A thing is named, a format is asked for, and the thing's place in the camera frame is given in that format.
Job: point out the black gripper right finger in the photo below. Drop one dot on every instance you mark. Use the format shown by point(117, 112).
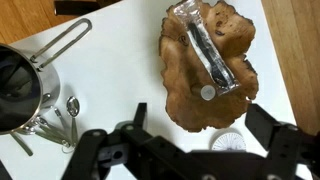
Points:
point(278, 140)

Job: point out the brown wooden burl platter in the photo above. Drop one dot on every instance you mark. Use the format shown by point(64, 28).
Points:
point(184, 75)

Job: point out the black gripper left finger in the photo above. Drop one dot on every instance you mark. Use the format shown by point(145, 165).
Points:
point(97, 151)

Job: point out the silver measuring spoons set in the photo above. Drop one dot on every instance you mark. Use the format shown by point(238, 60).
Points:
point(43, 128)

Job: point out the small silver cylinder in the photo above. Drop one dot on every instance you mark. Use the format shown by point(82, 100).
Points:
point(207, 92)

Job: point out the silver steel pot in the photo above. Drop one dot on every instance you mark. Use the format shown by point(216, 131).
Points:
point(30, 85)

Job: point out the white round protractor disc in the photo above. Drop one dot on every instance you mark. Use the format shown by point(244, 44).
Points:
point(230, 141)

